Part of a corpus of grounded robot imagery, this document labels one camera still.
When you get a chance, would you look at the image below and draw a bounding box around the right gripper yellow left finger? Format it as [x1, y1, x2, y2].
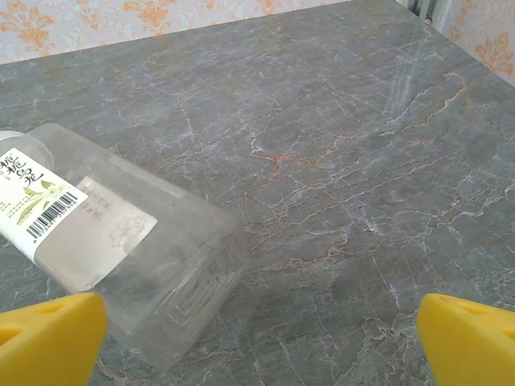
[0, 292, 109, 386]

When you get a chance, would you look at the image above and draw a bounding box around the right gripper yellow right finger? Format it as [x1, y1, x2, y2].
[414, 293, 515, 386]

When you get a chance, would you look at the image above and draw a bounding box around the clear bottle white flower label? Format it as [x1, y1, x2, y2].
[0, 122, 247, 371]

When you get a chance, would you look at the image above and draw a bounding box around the aluminium frame post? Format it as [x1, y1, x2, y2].
[406, 0, 458, 37]

